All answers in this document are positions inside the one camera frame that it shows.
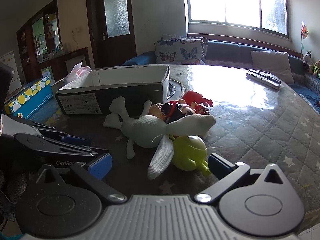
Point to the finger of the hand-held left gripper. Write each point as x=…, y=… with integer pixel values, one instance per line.
x=73, y=140
x=75, y=150

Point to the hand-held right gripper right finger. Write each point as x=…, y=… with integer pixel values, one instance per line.
x=220, y=164

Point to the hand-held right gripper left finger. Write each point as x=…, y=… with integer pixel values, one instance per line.
x=101, y=166

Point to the green one-eyed monster toy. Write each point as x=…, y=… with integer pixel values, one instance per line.
x=187, y=152

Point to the grey cardboard box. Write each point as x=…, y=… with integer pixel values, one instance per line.
x=82, y=105

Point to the white bunny plush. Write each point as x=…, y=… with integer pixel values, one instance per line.
x=147, y=130

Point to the small cartoon figure toy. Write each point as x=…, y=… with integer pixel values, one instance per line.
x=175, y=110

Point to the red round toy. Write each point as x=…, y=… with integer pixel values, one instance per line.
x=192, y=97

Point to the brown peanut toy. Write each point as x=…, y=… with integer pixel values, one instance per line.
x=157, y=111

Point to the quilted glass-covered desktop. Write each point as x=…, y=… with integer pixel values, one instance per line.
x=250, y=130

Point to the blue yellow-dotted tissue box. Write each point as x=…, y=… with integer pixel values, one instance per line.
x=27, y=97

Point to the white appliance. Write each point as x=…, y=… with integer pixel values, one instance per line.
x=8, y=67

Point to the pink tissue pack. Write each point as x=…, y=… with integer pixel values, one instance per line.
x=80, y=72

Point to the dark wooden cabinet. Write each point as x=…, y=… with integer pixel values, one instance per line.
x=62, y=60

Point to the round grey disc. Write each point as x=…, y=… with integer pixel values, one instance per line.
x=176, y=88

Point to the white remote control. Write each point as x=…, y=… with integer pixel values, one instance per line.
x=262, y=82

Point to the black remote control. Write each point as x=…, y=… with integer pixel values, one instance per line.
x=265, y=76

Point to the dark wooden door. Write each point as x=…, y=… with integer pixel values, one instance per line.
x=95, y=30

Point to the grey cushion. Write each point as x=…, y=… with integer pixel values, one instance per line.
x=272, y=65

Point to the blue sofa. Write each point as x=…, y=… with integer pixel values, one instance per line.
x=225, y=51

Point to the butterfly print pillow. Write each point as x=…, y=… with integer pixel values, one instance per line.
x=180, y=38
x=175, y=53

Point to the black and white cow plush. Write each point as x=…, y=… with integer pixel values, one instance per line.
x=307, y=60

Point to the brown bear plush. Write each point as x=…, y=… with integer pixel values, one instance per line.
x=317, y=68

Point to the window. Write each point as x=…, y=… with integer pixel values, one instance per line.
x=237, y=2

